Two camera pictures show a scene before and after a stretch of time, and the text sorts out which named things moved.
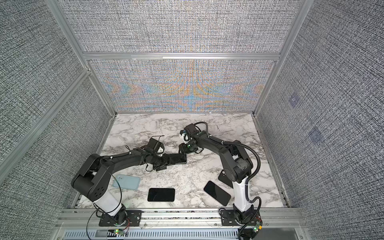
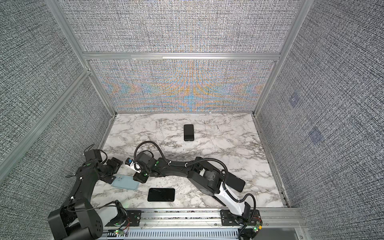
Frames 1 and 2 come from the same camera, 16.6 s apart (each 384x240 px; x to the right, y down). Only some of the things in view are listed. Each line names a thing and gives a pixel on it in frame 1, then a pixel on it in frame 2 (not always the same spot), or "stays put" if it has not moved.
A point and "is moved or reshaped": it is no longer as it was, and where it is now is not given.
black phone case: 177,158 is moved or reshaped
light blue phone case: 127,182 stays put
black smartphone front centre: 161,194 stays put
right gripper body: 188,147 to 143,175
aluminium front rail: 183,224 stays put
